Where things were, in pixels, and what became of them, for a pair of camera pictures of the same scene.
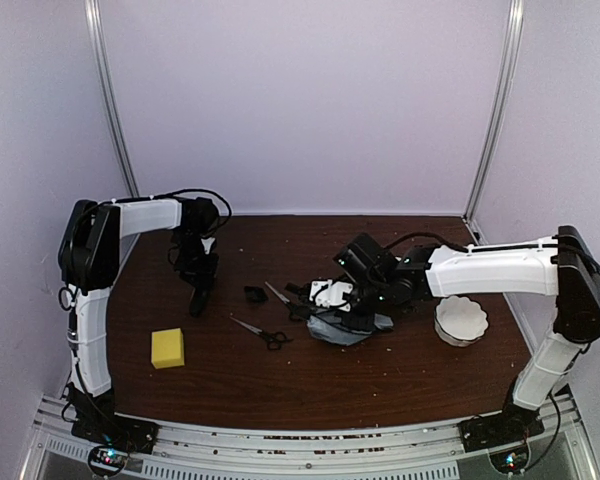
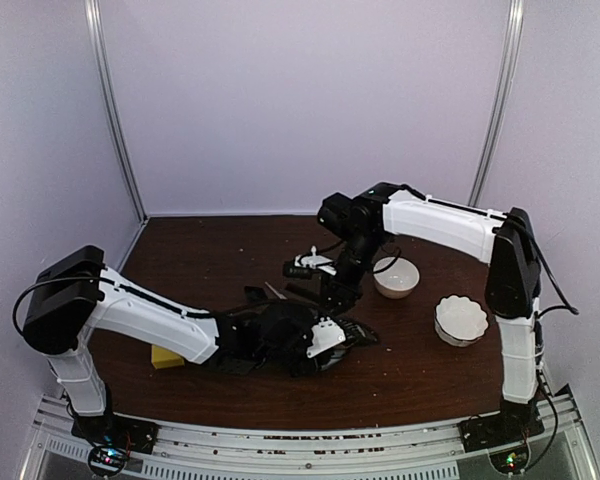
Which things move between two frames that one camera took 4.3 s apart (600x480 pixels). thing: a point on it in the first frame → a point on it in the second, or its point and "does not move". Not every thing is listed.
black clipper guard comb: x=255 y=294 does not move
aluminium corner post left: x=97 y=49 does not move
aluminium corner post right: x=500 y=117 does not move
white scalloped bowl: x=460 y=321 does not move
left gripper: x=208 y=267 → x=304 y=369
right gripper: x=366 y=323 → x=342 y=290
